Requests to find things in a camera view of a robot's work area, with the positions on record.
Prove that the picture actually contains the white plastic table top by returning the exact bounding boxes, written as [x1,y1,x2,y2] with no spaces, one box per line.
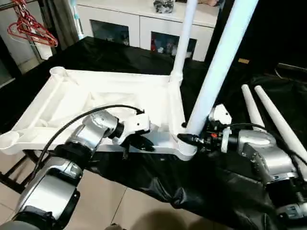
[0,67,200,162]

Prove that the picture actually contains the white glass door cabinet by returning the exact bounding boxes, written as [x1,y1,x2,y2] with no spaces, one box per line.
[75,0,221,63]

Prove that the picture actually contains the white plastic table leg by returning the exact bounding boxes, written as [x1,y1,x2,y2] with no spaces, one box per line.
[253,85,307,166]
[170,0,200,84]
[186,0,260,135]
[240,84,266,132]

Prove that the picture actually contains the black left wrist camera cable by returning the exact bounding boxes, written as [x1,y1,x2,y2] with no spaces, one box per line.
[30,104,146,183]

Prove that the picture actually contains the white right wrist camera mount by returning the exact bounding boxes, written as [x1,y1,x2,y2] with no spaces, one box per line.
[208,103,234,153]

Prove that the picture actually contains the red clothes hangers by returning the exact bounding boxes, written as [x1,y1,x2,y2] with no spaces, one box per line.
[6,0,59,48]

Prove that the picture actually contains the grey curtain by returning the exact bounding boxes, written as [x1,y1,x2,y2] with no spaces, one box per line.
[47,0,80,49]

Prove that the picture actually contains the black work surface mat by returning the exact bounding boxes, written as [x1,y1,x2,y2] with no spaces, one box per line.
[0,35,307,230]

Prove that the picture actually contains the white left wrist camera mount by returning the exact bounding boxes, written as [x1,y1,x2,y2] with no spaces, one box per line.
[117,112,159,147]

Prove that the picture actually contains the black metal frame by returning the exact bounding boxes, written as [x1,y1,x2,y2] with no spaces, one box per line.
[277,62,307,78]

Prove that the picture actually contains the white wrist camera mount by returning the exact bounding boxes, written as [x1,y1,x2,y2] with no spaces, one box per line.
[208,103,234,153]
[117,112,159,147]

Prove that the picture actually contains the dark patterned object on cabinet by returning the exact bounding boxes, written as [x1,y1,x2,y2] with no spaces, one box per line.
[153,0,175,14]

